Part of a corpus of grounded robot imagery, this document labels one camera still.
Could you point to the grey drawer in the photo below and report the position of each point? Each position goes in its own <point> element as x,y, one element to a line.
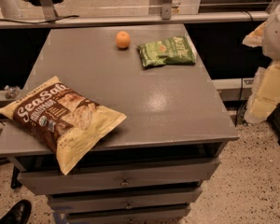
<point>120,216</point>
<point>126,200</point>
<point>120,176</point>

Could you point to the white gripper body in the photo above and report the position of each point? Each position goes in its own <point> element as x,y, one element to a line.
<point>278,36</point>

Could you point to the grey metal rail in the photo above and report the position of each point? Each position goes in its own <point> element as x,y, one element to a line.
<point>73,21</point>

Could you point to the crumpled clear plastic object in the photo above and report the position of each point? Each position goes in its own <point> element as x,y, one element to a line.
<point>12,92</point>

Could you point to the middle grey drawer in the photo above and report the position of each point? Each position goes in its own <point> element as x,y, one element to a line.
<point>126,200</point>

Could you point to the orange fruit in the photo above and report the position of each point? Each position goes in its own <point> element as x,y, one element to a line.
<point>123,40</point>

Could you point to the top grey drawer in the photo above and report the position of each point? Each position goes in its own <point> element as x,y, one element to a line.
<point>120,176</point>

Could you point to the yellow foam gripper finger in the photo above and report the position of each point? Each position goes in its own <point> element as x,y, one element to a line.
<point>265,94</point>
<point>254,39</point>

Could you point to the grey lower side beam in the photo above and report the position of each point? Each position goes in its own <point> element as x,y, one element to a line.
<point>235,89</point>

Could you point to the bottom grey drawer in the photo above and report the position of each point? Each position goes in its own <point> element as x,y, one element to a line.
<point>120,216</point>

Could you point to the black leather shoe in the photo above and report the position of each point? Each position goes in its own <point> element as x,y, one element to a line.
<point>18,214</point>

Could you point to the brown sea salt chip bag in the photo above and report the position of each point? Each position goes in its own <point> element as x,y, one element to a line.
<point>67,122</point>

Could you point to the grey drawer cabinet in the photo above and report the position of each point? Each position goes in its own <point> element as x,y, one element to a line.
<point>172,113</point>

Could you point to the green kettle chip bag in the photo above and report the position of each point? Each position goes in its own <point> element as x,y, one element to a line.
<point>172,50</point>

